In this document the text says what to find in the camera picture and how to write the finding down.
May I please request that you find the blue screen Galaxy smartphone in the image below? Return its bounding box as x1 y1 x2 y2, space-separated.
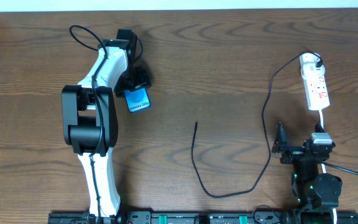
124 88 150 113

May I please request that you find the white power strip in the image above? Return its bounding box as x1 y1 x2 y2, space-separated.
303 74 330 111

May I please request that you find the black USB charging cable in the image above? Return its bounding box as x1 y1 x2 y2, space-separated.
191 51 324 199

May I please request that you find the white USB wall charger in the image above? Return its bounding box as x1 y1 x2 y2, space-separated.
299 52 326 80

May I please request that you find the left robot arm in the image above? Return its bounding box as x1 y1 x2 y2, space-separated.
62 29 151 223

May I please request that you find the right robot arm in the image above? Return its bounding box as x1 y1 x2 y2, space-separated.
272 123 342 223

